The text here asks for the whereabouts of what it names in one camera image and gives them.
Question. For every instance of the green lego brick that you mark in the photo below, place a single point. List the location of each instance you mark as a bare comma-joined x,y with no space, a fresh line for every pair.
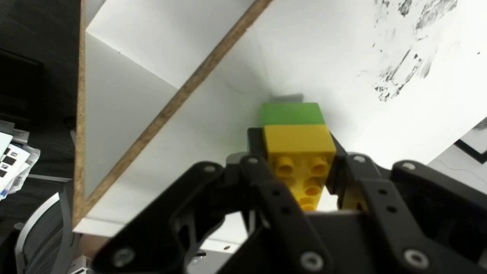
291,113

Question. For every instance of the white labelled papers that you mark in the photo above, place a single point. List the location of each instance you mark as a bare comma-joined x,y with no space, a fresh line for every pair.
13,160

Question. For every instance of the black framed portrait picture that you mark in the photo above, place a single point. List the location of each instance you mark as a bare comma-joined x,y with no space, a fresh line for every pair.
474,145

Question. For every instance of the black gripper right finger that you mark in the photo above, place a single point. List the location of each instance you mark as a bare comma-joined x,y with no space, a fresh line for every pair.
420,213

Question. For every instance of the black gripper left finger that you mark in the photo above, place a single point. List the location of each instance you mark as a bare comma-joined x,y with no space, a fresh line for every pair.
223,222

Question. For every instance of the white particle-board shelf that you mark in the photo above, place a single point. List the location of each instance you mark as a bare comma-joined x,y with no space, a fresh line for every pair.
153,100

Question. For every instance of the grey curved chair part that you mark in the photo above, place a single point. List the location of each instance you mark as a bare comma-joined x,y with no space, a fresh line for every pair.
38,228

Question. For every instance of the yellow lego brick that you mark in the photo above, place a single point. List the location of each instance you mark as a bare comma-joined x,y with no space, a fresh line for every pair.
299,145

